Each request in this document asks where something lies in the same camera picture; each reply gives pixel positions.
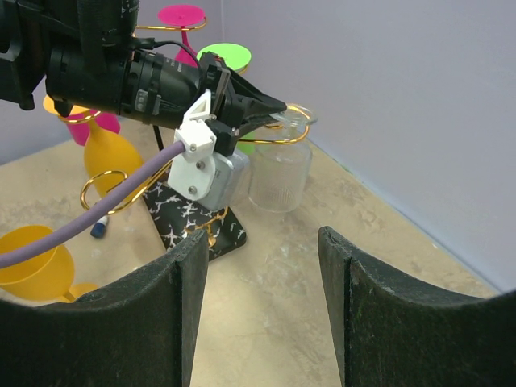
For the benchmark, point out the orange wine glass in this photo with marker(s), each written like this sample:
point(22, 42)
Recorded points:
point(46, 277)
point(108, 157)

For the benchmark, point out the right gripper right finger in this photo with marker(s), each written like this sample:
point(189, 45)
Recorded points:
point(392, 329)

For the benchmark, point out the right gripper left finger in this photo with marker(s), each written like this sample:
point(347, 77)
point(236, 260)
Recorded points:
point(140, 330)

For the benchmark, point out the green wine glass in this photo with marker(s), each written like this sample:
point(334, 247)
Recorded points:
point(221, 65)

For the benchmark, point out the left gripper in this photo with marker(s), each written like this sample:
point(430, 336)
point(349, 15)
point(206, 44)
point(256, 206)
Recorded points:
point(258, 107)

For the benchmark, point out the small blue dropper bottle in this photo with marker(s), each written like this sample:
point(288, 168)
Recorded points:
point(98, 230)

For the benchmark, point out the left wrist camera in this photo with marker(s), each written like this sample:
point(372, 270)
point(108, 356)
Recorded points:
point(200, 174)

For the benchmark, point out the pink wine glass front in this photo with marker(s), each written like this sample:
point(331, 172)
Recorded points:
point(80, 130)

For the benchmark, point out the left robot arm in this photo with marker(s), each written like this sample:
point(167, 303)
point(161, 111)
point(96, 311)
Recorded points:
point(86, 54)

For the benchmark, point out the pink wine glass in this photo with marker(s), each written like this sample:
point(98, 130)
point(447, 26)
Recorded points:
point(80, 130)
point(185, 18)

